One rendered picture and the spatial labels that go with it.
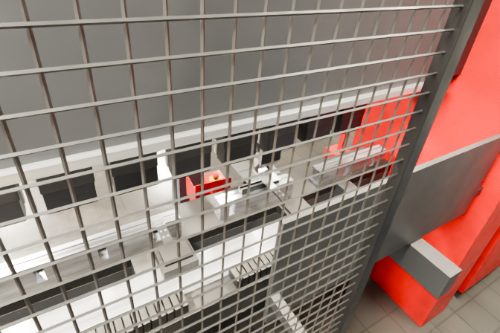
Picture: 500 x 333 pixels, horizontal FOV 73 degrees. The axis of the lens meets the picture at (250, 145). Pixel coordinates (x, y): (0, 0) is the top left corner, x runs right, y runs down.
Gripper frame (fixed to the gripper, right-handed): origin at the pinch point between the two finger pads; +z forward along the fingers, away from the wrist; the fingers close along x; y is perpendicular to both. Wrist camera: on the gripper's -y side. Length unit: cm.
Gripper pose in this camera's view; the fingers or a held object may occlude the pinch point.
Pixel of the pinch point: (262, 169)
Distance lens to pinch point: 159.7
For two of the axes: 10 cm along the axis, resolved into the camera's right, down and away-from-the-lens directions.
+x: 8.6, -2.2, 4.6
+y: 4.4, -1.6, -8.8
